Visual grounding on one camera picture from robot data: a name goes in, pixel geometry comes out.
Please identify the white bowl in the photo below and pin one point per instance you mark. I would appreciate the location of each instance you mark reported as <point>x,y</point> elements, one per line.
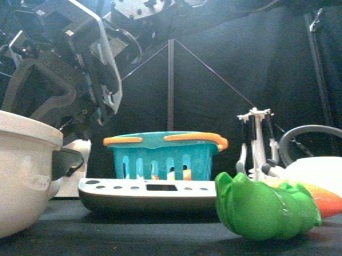
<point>24,173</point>

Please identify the teal basket with orange rim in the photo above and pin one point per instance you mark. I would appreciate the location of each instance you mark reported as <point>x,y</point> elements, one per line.
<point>167,156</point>

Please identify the grey white toy appliance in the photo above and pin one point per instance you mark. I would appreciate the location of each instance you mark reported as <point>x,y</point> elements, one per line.
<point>147,196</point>

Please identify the white utensil rack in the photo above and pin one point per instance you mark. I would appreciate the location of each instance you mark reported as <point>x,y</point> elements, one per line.
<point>256,140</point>

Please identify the grey toy utensil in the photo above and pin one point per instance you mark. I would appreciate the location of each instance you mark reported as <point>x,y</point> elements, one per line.
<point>240,160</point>
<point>272,155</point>

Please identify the green toy pepper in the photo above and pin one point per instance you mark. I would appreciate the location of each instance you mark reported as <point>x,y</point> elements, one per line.
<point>262,210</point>

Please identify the orange yellow toy fruit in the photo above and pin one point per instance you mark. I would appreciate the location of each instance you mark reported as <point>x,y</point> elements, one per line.
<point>327,200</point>

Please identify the grey metal frame pole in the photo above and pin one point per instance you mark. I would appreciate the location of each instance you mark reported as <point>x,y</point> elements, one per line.
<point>169,83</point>

